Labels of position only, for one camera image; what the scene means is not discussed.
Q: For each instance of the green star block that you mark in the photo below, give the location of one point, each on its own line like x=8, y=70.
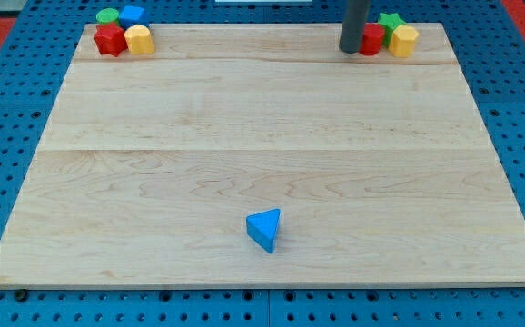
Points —
x=389, y=22

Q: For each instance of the blue cube block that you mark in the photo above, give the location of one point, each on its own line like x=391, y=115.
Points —
x=133, y=15

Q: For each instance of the red cylinder block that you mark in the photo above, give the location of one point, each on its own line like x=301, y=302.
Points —
x=373, y=35

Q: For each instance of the yellow hexagon block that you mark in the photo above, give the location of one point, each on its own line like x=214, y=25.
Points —
x=403, y=41

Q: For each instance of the red star block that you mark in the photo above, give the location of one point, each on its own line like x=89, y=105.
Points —
x=109, y=39

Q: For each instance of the light wooden board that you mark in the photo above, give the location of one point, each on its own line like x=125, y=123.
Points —
x=148, y=166

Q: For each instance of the green cylinder block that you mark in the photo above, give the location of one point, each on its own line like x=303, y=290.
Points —
x=107, y=16

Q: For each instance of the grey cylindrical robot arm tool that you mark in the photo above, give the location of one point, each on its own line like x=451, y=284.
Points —
x=353, y=24

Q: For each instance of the blue triangle block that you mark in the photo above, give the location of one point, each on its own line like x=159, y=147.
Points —
x=263, y=228

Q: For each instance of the yellow heart block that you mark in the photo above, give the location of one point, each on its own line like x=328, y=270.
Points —
x=139, y=40

